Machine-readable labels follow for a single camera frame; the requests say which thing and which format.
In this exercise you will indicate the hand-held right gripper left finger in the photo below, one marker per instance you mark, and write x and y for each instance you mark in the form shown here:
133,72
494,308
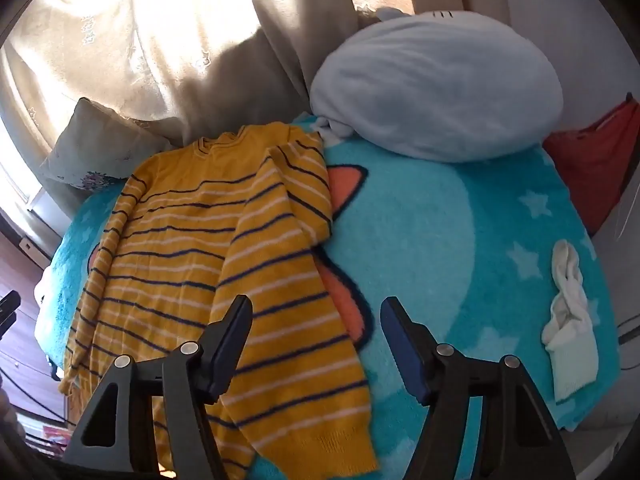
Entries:
235,342

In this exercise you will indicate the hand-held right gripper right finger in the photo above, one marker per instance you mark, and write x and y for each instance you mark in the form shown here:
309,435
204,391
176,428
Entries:
400,345

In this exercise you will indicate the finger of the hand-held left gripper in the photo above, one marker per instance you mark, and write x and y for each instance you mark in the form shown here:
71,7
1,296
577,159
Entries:
7,310

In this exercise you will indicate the yellow striped sweater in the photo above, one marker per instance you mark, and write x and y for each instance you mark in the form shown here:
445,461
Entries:
220,270

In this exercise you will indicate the wooden cabinet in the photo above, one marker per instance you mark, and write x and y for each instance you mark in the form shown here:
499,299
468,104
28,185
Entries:
22,360

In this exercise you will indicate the teal printed blanket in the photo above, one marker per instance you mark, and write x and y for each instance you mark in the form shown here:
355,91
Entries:
450,240

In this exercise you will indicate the white sock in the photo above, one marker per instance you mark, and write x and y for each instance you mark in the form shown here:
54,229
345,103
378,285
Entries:
567,320

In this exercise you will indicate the floral cushion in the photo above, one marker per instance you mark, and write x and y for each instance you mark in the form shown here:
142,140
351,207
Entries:
95,152

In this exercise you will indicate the light blue plush pillow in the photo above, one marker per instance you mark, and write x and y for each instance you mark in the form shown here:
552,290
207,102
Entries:
435,95

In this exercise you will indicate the red cloth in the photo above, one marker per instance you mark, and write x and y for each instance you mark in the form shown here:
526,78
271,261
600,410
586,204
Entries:
595,170

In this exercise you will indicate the beige curtain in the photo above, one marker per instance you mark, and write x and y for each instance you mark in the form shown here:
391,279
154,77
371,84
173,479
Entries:
210,45

